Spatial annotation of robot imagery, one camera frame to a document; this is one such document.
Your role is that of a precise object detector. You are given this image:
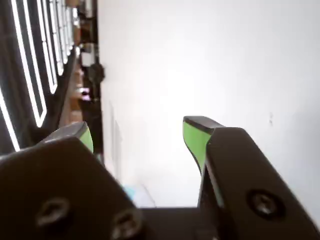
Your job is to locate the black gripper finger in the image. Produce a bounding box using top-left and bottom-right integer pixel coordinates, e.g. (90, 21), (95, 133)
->
(183, 115), (320, 240)
(0, 121), (151, 240)

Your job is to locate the teal whale-shaped bin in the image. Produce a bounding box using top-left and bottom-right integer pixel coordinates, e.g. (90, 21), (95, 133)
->
(122, 183), (157, 209)

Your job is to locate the white rectangular ceiling light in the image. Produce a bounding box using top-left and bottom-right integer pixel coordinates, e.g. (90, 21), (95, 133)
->
(0, 89), (21, 153)
(9, 0), (48, 128)
(23, 0), (59, 95)

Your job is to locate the dark round background object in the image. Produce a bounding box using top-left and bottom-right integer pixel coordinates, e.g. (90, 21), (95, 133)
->
(87, 63), (106, 84)

